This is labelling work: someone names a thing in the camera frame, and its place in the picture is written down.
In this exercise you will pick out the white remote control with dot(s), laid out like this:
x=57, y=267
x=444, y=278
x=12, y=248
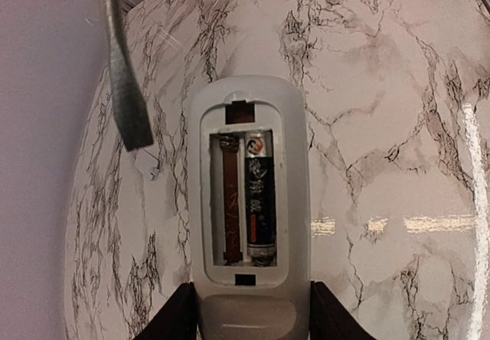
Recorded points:
x=237, y=300

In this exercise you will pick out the yellow screwdriver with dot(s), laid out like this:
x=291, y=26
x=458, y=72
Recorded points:
x=129, y=107

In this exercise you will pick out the black AAA battery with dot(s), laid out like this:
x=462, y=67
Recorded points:
x=260, y=197

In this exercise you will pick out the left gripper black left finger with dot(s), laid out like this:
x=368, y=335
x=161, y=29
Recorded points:
x=176, y=320

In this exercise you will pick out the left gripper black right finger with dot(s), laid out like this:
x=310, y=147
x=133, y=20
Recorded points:
x=328, y=318

